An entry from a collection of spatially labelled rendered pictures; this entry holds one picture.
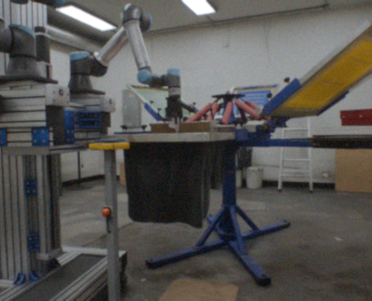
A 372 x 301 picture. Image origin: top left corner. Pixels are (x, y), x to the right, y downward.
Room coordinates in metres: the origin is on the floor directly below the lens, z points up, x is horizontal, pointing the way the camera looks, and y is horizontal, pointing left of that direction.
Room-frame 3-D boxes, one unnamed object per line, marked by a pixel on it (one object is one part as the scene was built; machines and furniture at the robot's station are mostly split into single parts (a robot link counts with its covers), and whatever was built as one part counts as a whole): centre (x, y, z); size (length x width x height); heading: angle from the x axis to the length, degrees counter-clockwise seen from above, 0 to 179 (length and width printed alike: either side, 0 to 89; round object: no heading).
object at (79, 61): (2.05, 0.59, 1.42); 0.13 x 0.12 x 0.14; 155
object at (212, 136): (1.98, -0.01, 0.97); 0.79 x 0.58 x 0.04; 157
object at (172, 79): (1.93, 0.03, 1.30); 0.09 x 0.08 x 0.11; 65
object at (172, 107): (1.93, 0.03, 1.14); 0.09 x 0.08 x 0.12; 67
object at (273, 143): (2.42, -0.83, 0.91); 1.34 x 0.40 x 0.08; 37
